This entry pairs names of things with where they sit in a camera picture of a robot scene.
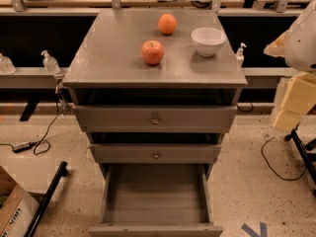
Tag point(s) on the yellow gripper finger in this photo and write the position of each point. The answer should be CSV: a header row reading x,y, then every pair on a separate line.
x,y
286,121
300,94

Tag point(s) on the red apple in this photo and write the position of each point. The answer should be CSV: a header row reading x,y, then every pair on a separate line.
x,y
152,52

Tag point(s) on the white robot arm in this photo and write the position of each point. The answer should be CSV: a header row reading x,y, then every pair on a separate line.
x,y
297,46

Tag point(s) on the grey open bottom drawer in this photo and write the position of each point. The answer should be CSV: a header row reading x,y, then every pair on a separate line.
x,y
155,200

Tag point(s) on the grey middle drawer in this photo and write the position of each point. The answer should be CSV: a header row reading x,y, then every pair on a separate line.
x,y
155,153

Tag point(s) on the grey top drawer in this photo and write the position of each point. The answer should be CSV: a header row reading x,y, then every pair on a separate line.
x,y
155,119

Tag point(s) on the black stand leg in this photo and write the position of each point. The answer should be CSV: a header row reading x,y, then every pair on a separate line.
x,y
308,155

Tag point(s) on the white ceramic bowl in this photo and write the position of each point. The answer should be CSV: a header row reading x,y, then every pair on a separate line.
x,y
208,41

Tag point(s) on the orange fruit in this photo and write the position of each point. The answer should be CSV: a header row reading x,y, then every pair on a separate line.
x,y
167,24

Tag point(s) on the black bar on floor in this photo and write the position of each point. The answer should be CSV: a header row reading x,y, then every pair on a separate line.
x,y
61,172

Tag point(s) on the clear pump bottle left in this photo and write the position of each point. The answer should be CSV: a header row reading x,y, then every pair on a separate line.
x,y
50,63

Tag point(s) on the cardboard box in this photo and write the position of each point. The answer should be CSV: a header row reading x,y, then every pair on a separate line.
x,y
18,207

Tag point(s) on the black power adapter with cable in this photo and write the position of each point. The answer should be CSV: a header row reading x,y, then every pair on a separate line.
x,y
41,146

